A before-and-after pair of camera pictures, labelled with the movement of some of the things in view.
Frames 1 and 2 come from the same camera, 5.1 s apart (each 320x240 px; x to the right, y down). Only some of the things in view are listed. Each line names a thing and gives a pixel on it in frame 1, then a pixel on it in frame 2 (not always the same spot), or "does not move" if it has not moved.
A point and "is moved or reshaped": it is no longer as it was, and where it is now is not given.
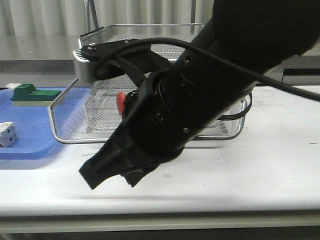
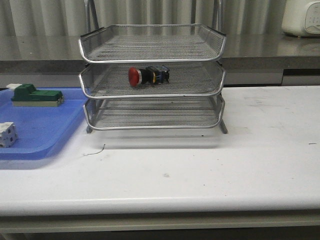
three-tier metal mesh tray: [90, 9] → [149, 76]
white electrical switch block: [8, 134] does not move
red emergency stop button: [120, 98] → [152, 75]
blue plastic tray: [41, 130] does not move
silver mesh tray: [85, 111] is moved or reshaped
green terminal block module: [26, 94] does not move
